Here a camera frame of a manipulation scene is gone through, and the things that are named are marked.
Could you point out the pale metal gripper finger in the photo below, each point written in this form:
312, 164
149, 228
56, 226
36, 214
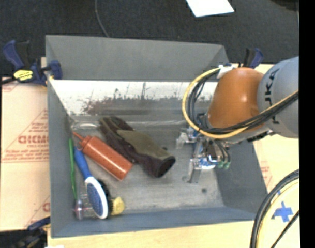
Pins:
183, 139
194, 172

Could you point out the grey metal bin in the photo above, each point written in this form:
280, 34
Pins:
157, 190

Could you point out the orange squeeze bottle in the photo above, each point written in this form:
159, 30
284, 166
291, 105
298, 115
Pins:
105, 156

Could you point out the small yellow toy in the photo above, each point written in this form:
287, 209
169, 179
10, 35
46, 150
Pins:
118, 205

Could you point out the blue and white brush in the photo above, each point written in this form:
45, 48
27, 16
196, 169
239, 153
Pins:
96, 195

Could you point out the clear glass thing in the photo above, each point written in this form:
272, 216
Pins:
83, 126

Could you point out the green thin stick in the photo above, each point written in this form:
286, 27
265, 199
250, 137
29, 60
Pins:
72, 164

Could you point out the clear plastic thing pink rim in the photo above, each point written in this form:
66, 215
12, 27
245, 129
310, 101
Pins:
81, 209

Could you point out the brown cardboard board red print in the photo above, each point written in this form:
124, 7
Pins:
22, 164

